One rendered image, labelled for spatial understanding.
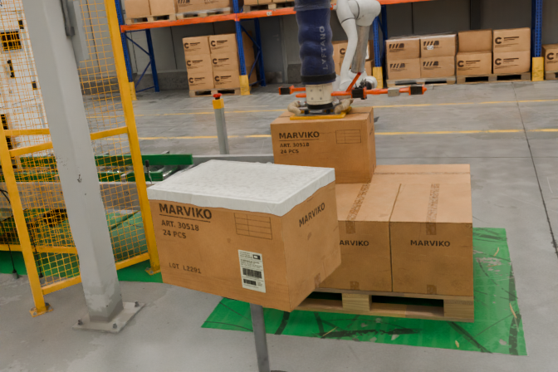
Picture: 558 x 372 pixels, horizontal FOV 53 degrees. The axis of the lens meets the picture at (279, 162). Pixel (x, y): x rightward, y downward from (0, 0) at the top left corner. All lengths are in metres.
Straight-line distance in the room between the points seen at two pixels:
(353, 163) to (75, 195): 1.61
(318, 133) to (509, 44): 7.42
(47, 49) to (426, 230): 2.08
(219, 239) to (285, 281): 0.29
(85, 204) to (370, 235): 1.52
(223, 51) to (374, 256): 9.06
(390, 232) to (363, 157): 0.68
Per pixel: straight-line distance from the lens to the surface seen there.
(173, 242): 2.21
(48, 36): 3.05
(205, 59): 11.86
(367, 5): 4.08
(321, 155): 3.48
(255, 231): 1.93
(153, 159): 4.44
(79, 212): 3.22
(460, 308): 3.08
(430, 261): 2.97
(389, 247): 2.96
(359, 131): 3.41
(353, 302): 3.14
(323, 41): 3.48
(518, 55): 10.60
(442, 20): 11.86
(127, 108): 3.65
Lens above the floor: 1.63
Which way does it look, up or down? 15 degrees down
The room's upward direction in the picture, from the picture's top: 6 degrees counter-clockwise
